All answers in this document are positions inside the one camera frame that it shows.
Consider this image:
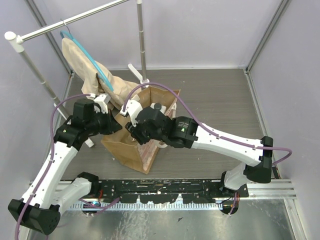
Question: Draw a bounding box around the blue clothes hanger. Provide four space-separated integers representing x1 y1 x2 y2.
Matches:
59 30 115 92

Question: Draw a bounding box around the beige cloth on hanger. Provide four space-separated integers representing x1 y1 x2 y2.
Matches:
62 37 138 110

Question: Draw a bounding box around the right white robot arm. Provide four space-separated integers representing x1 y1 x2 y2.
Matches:
125 104 272 197

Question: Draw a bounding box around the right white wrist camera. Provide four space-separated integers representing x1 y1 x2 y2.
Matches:
119 100 143 127

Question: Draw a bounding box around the white bottle black cap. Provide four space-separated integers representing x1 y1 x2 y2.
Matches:
150 102 167 114

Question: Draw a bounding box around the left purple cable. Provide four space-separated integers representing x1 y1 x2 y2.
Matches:
14 93 95 240

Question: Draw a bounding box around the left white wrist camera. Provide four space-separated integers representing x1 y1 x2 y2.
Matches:
87 93 111 114

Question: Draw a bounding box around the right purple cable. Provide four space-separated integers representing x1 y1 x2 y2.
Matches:
122 82 293 216

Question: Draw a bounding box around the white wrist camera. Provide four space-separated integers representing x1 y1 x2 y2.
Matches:
119 100 143 127
87 93 111 114

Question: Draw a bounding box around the aluminium frame rail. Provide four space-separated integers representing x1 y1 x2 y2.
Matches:
27 178 297 211

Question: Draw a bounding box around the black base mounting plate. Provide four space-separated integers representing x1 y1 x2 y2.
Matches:
85 179 235 204

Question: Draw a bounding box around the brown canvas tote bag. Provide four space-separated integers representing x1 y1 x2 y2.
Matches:
101 86 177 174

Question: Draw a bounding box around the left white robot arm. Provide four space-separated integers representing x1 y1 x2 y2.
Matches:
8 93 122 240

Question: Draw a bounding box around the purple cable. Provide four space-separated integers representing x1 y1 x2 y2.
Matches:
122 82 293 216
14 93 95 240

